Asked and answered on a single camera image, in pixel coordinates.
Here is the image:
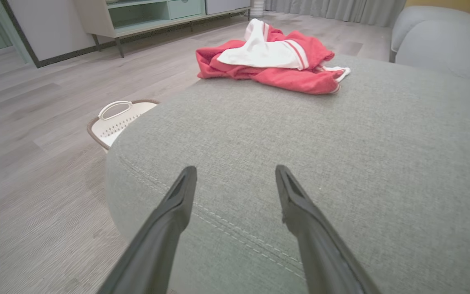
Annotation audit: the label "white plastic laundry basket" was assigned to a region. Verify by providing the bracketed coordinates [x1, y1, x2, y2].
[86, 99, 161, 153]

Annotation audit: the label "light grey sofa section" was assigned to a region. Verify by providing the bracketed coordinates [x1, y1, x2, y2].
[389, 6, 470, 86]

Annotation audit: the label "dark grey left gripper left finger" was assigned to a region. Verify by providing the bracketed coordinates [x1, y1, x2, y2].
[96, 165, 198, 294]

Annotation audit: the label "grey fabric sofa seat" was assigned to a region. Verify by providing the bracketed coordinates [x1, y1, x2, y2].
[104, 54, 470, 294]

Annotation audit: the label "pale green white cabinet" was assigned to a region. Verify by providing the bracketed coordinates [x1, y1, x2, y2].
[73, 0, 252, 58]

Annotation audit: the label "grey pleated curtain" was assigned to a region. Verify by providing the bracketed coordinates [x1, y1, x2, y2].
[263, 0, 407, 28]

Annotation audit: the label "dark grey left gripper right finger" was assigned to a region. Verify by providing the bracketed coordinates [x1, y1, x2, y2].
[275, 164, 382, 294]

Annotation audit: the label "red and white shorts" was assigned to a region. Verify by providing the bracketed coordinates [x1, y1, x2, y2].
[196, 18, 352, 96]

